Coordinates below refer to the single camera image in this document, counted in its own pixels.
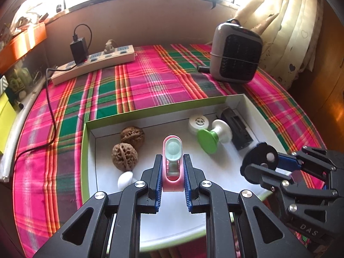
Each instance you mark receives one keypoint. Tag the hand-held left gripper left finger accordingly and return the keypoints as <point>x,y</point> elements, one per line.
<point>158,182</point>

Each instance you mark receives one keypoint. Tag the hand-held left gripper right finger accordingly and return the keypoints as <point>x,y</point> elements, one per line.
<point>187,185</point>

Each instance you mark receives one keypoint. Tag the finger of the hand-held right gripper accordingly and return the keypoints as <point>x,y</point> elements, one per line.
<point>289,161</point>
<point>309,207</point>

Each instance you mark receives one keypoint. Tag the black disc with white dots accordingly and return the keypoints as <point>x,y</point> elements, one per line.
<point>258,156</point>

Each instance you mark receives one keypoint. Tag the white mushroom-shaped knob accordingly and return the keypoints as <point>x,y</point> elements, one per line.
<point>125,180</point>

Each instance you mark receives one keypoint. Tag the round brown walnut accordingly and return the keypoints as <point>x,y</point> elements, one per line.
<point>125,157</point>

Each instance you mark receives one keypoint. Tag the green and white knob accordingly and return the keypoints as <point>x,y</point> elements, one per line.
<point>209,141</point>

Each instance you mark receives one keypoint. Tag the green cardboard box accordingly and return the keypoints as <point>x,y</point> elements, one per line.
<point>104,161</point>

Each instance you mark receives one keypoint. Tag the black rectangular case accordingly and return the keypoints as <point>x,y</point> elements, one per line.
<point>237,129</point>

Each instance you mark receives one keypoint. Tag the white round cap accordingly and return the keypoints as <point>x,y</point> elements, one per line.
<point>197,123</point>

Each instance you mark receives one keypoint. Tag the plaid tablecloth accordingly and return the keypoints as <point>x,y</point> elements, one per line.
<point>107,91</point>

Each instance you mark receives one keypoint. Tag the black heater plug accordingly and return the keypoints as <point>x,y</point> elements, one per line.
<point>204,68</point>

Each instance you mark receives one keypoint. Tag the grey fan heater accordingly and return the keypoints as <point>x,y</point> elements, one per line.
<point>236,53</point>

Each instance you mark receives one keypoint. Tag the cream heart-print curtain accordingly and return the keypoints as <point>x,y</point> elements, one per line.
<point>285,27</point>

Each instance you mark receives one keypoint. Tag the beige power strip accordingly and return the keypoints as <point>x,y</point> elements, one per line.
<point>102,59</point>

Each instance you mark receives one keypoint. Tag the beige plug adapter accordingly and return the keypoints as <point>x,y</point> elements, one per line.
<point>109,47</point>

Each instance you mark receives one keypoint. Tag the black charger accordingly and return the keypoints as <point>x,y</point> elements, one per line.
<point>79,51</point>

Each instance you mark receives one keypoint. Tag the yellow-green box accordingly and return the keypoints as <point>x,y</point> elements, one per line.
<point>6,123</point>

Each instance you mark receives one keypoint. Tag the black window hook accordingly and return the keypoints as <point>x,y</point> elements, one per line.
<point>215,0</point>

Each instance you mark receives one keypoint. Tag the orange box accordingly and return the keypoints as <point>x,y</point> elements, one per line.
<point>18,45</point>

